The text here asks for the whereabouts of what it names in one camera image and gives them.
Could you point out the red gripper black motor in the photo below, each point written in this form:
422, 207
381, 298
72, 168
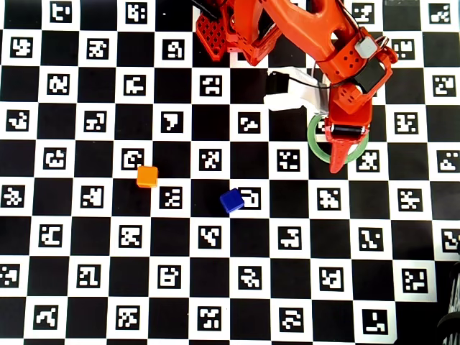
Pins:
346, 130

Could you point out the blue cube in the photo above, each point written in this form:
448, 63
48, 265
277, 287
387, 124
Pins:
231, 200

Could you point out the orange cube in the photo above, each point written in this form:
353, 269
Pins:
147, 176

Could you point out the red robot arm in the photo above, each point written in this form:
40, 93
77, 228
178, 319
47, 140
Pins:
305, 21

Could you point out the red robot base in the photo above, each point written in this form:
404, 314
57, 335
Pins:
215, 36

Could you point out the black white marker checkerboard mat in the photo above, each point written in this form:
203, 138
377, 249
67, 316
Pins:
90, 237

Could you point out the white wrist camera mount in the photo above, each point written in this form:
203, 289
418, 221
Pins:
284, 102

